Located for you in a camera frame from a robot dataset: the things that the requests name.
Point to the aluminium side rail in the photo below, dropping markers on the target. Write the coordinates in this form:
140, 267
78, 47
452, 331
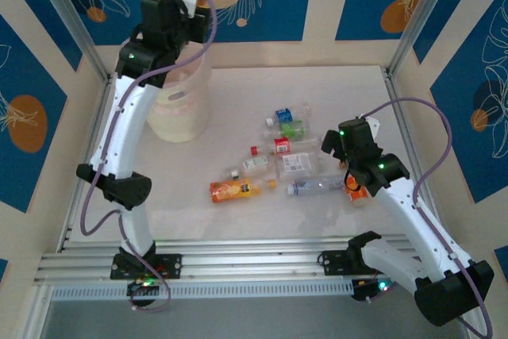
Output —
99, 101
403, 124

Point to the clear water bottle grey label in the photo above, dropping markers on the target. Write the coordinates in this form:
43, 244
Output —
313, 186

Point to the red label cola bottle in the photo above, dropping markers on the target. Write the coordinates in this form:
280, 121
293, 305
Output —
281, 145

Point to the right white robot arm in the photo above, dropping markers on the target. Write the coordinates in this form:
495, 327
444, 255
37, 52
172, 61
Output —
416, 220

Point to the white plastic bin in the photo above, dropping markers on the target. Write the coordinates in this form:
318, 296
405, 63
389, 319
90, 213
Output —
178, 116

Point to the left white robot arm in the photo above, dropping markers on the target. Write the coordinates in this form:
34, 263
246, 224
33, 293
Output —
119, 136

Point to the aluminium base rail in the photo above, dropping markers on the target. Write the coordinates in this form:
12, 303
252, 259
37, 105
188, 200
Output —
246, 265

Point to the white green label bottle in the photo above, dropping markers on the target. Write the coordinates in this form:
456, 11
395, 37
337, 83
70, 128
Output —
256, 163

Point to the orange juice bottle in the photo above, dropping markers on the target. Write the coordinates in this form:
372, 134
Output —
230, 191

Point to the orange snack packet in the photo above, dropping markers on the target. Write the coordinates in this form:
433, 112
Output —
357, 196

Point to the square clear bottle white label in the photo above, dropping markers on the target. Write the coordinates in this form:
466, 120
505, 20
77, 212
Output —
295, 162

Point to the green label clear bottle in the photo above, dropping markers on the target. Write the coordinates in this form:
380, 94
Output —
293, 129

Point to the blue label clear bottle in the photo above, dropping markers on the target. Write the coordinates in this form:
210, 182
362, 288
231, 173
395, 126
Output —
285, 114

